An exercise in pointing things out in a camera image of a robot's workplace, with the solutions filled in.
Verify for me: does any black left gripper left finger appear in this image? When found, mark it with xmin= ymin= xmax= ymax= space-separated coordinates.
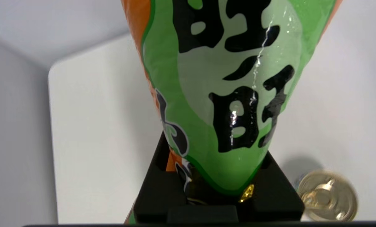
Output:
xmin=134 ymin=132 xmax=189 ymax=223

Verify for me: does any orange green cookie snack bag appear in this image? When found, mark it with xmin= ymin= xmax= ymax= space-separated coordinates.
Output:
xmin=121 ymin=0 xmax=343 ymax=224

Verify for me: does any gold lid tin can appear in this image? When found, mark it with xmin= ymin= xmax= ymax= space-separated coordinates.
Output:
xmin=297 ymin=170 xmax=359 ymax=222

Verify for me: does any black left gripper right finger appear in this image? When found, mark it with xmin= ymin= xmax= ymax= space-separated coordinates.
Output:
xmin=238 ymin=151 xmax=305 ymax=222

